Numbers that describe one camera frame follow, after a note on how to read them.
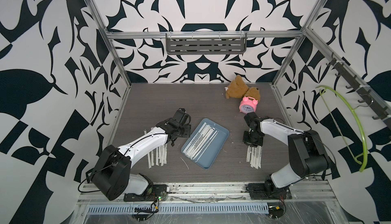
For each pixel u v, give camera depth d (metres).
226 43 0.94
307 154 0.46
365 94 0.57
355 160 0.61
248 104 0.97
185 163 0.83
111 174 0.41
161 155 0.85
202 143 0.89
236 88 1.06
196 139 0.91
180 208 0.65
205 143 0.89
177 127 0.65
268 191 0.67
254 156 0.85
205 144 0.89
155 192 0.74
